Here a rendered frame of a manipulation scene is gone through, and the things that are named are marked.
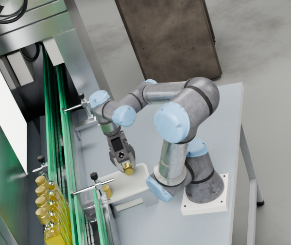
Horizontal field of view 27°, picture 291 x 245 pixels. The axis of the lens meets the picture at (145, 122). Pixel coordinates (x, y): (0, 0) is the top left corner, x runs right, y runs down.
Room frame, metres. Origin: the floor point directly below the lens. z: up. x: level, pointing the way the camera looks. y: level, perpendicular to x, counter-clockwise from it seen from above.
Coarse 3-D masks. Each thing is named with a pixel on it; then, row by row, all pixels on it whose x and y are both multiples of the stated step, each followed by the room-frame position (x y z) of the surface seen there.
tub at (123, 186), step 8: (136, 168) 2.05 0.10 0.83; (144, 168) 2.01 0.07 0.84; (104, 176) 2.06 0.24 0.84; (112, 176) 2.05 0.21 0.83; (120, 176) 2.05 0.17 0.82; (128, 176) 2.04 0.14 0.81; (136, 176) 2.04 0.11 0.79; (144, 176) 2.04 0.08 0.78; (104, 184) 2.05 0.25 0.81; (112, 184) 2.05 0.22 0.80; (120, 184) 2.04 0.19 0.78; (128, 184) 2.04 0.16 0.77; (136, 184) 2.02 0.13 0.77; (144, 184) 2.00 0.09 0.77; (112, 192) 2.03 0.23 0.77; (120, 192) 2.01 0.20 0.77; (128, 192) 1.99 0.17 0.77; (136, 192) 1.89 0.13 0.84; (112, 200) 1.89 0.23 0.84
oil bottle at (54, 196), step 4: (52, 192) 1.73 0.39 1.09; (56, 192) 1.74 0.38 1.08; (52, 196) 1.71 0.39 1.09; (56, 196) 1.71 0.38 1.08; (56, 200) 1.70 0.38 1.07; (60, 200) 1.73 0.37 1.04; (60, 204) 1.70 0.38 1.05; (64, 208) 1.73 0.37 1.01; (64, 212) 1.70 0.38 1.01; (68, 216) 1.73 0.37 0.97; (68, 220) 1.70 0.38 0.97
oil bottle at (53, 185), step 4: (52, 180) 1.80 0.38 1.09; (52, 184) 1.77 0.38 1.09; (56, 184) 1.79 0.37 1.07; (52, 188) 1.76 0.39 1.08; (56, 188) 1.77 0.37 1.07; (60, 192) 1.79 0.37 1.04; (60, 196) 1.76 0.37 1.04; (64, 200) 1.79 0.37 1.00; (64, 204) 1.76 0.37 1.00; (68, 208) 1.79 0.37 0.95; (68, 212) 1.76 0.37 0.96
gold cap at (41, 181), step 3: (39, 177) 1.73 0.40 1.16; (42, 177) 1.73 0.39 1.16; (36, 180) 1.72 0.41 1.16; (39, 180) 1.72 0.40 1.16; (42, 180) 1.71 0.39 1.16; (45, 180) 1.72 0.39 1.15; (36, 183) 1.72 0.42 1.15; (39, 183) 1.71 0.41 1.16; (42, 183) 1.71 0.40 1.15; (45, 183) 1.71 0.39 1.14; (39, 186) 1.71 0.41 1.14; (45, 186) 1.71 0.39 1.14; (48, 186) 1.72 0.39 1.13; (48, 189) 1.71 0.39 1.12
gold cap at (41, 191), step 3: (42, 186) 1.68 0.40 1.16; (36, 189) 1.67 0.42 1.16; (39, 189) 1.67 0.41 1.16; (42, 189) 1.66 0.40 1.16; (45, 189) 1.67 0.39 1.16; (36, 192) 1.66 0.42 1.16; (39, 192) 1.65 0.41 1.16; (42, 192) 1.65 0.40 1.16; (45, 192) 1.66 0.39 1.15; (39, 195) 1.65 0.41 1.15; (42, 195) 1.65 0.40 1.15; (45, 195) 1.65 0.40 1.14; (48, 195) 1.66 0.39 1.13; (48, 198) 1.66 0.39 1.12
